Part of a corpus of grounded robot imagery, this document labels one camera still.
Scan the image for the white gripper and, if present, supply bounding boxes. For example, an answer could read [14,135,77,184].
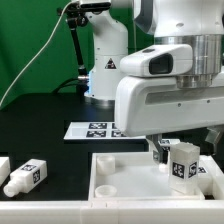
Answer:
[114,72,224,163]

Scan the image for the white square tabletop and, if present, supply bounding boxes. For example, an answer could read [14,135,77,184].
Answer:
[88,152,205,201]

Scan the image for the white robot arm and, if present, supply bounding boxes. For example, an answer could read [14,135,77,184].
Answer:
[115,0,224,137]

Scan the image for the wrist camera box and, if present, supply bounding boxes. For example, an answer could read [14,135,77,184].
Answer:
[120,44,193,78]

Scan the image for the white marker base plate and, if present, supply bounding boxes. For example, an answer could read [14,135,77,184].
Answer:
[63,121,148,141]

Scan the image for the white U-shaped fixture wall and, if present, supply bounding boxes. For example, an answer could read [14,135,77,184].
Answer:
[0,156,224,224]

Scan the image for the black cables at base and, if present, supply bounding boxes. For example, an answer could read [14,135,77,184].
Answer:
[51,77,88,95]

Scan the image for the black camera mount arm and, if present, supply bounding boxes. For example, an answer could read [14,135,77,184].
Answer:
[56,3,90,82]

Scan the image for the white cable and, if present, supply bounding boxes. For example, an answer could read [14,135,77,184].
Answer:
[0,0,80,109]

